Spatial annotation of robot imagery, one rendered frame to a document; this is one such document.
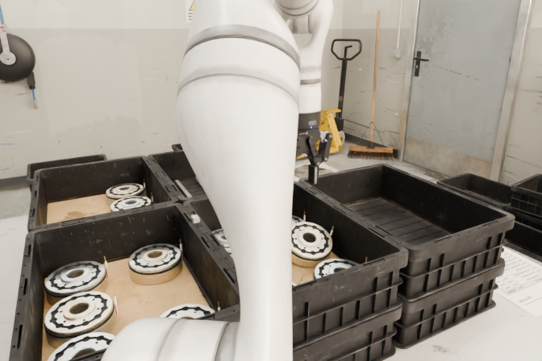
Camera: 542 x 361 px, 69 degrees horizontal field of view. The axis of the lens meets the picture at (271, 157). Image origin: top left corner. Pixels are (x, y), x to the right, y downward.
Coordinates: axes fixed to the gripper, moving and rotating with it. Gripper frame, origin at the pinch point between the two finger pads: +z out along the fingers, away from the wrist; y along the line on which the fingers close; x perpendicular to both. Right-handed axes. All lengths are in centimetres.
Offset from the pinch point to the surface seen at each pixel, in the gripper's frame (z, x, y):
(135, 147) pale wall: 86, 325, 10
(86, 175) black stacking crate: 12, 57, -38
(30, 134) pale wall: 60, 322, -75
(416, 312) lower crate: 23.3, -19.9, 14.6
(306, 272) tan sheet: 18.4, -5.3, -1.3
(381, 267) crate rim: 8.9, -21.0, 3.3
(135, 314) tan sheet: 17.9, -2.6, -34.1
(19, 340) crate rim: 9, -12, -49
